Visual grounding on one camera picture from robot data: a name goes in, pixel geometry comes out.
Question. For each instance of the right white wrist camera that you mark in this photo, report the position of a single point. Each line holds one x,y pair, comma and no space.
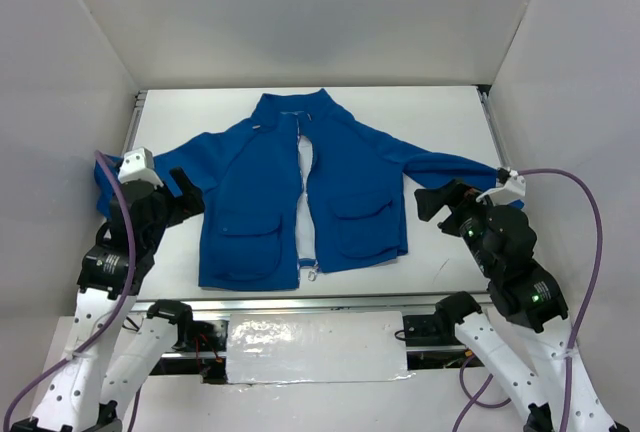
510,187

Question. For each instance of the blue zip jacket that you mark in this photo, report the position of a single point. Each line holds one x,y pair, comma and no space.
301,182

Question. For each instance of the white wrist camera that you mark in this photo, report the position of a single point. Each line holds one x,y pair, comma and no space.
138,165
510,187

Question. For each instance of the aluminium table frame rail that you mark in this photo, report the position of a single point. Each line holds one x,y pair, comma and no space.
226,306

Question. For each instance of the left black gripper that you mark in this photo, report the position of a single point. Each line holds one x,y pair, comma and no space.
167,197

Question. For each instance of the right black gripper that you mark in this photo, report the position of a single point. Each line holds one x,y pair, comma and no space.
451,208

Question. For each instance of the white front panel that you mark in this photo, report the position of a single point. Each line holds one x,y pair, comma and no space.
341,347

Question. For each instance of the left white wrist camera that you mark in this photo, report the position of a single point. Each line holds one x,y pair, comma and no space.
138,165

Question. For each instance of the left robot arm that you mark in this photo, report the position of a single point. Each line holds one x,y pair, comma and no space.
89,388

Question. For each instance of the silver zipper slider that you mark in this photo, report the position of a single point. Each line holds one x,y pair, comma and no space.
313,270

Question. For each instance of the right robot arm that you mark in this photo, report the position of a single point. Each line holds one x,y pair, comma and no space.
553,390

